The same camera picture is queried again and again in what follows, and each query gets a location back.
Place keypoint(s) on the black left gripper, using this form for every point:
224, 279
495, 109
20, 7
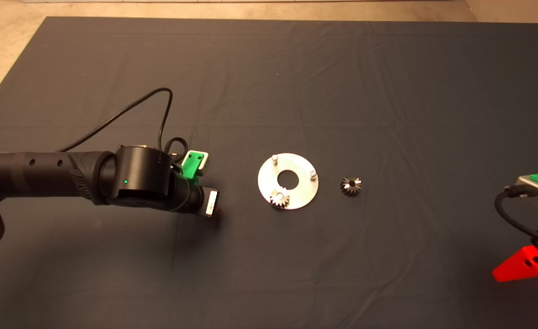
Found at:
195, 198

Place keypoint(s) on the shiny steel spur gear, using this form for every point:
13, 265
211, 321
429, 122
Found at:
275, 201

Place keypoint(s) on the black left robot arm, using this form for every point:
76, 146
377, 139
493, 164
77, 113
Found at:
31, 176

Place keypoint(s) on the round metal carrier plate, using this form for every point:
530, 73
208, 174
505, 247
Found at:
303, 192

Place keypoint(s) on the dark steel gear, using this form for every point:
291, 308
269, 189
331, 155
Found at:
346, 188

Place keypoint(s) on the dark grey table cloth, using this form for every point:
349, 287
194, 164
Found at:
342, 91

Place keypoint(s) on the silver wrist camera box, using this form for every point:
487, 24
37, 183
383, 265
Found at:
205, 164
536, 198

